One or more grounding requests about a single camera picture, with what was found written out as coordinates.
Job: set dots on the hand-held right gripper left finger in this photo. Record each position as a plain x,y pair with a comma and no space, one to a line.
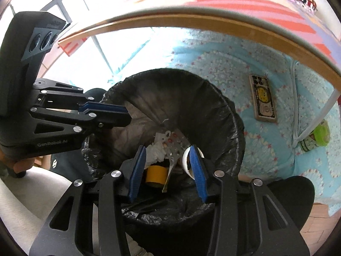
137,176

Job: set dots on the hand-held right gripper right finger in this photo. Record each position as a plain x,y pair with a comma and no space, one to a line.
199,176

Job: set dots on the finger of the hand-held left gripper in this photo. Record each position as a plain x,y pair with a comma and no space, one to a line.
106,108
114,120

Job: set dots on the orange plastic cap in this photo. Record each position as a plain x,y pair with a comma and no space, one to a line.
156,174

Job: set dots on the white paper roll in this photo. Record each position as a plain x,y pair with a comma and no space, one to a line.
186,160

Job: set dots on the white tissue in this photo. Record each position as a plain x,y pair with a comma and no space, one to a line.
157,152

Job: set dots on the silver red foil wrapper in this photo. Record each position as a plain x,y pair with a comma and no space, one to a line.
175,146

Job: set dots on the black lined trash bin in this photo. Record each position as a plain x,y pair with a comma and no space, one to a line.
213,112

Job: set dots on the person's left hand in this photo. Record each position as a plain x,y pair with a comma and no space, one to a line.
22,165

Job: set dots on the window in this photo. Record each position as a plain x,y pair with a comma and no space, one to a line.
57,1

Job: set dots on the black round seat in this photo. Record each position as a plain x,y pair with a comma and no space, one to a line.
293,200

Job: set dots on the phone with printed case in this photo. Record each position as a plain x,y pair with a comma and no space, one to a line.
262,98

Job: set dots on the blue patterned bedsheet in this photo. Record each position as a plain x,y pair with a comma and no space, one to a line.
226,66

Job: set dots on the wooden board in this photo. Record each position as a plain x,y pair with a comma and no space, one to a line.
186,22

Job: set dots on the green paper cup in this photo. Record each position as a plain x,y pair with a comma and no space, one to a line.
318,136

